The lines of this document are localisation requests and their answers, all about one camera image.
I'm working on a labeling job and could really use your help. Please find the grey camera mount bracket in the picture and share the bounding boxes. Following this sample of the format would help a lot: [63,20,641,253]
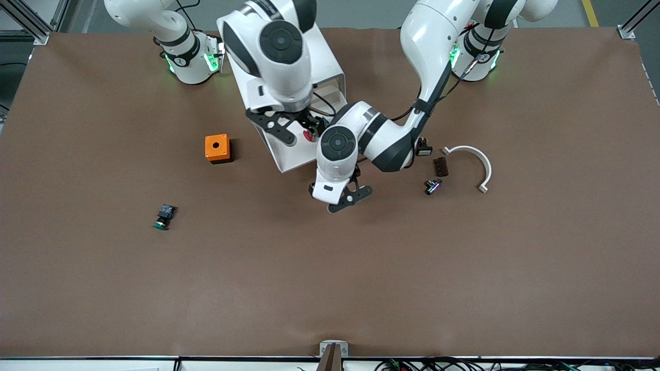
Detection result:
[316,340,349,371]

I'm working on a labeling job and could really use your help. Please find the tangled coloured cables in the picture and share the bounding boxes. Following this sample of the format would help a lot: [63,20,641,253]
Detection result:
[375,357,660,371]

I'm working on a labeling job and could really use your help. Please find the thin black cable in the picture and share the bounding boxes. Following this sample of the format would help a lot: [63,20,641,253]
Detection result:
[172,0,205,32]

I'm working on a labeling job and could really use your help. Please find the white drawer cabinet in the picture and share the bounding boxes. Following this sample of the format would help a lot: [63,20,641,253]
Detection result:
[217,14,347,155]

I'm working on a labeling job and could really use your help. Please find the orange box with hole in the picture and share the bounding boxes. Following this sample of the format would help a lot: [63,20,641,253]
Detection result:
[205,134,233,165]

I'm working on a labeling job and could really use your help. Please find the aluminium frame profile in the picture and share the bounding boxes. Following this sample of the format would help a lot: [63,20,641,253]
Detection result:
[617,0,660,40]
[0,0,52,46]

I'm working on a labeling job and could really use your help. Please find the green push button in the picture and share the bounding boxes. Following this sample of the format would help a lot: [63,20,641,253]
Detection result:
[153,204,177,231]

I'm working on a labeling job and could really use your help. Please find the white plastic drawer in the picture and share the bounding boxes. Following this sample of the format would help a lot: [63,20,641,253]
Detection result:
[256,98,336,174]

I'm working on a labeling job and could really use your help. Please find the white table edge rail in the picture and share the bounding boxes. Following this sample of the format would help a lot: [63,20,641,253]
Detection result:
[0,356,660,371]

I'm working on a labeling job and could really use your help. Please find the white half-ring clamp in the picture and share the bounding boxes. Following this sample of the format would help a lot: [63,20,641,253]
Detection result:
[441,145,493,194]

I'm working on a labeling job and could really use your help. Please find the brown table cover sheet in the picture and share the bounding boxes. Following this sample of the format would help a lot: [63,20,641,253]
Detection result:
[0,26,660,359]

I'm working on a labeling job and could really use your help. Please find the black camera cable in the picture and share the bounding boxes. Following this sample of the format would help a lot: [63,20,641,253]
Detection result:
[389,28,498,123]

